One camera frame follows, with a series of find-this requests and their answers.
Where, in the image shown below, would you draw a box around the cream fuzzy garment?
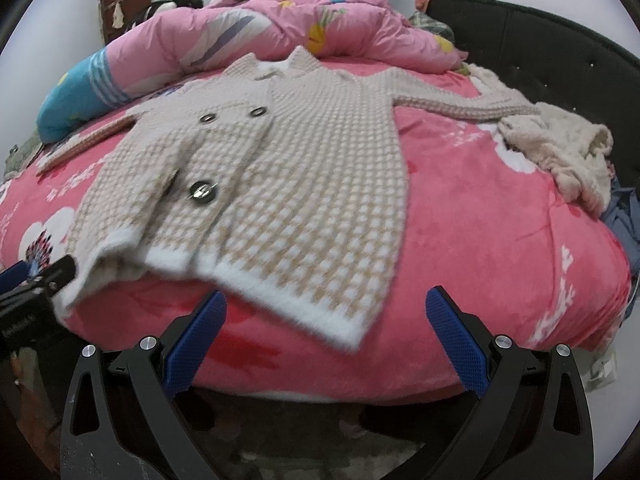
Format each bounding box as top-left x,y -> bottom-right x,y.
466,62 -> 615,216

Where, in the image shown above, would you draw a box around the blue grey clothes pile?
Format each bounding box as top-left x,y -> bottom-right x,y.
601,160 -> 640,278

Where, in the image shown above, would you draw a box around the black tufted headboard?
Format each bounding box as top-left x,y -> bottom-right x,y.
427,0 -> 640,188

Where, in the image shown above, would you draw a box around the beige white checked knit coat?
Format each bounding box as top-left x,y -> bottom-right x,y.
38,48 -> 534,350

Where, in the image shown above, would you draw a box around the white wall socket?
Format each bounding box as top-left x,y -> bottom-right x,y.
586,352 -> 617,392

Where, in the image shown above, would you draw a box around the pink floral bed blanket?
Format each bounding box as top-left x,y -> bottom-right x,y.
1,70 -> 630,401

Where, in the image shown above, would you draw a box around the pink and blue quilt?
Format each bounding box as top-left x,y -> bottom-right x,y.
36,0 -> 468,144

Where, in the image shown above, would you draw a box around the black clothes by door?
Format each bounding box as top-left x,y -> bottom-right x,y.
141,0 -> 204,20

